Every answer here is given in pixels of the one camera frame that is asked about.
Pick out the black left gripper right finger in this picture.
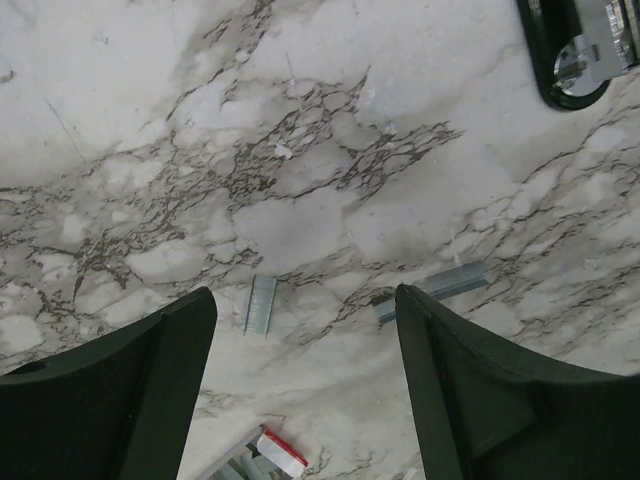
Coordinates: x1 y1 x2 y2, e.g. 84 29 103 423
395 285 639 479

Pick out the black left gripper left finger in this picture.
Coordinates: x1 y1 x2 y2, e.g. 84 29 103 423
1 287 216 479

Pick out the staple box tray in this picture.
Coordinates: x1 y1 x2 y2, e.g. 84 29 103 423
198 425 309 480

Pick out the long staple strip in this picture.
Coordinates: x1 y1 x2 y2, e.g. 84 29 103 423
372 261 488 325

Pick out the staple strip near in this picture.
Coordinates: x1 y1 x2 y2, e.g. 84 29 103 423
243 275 278 337

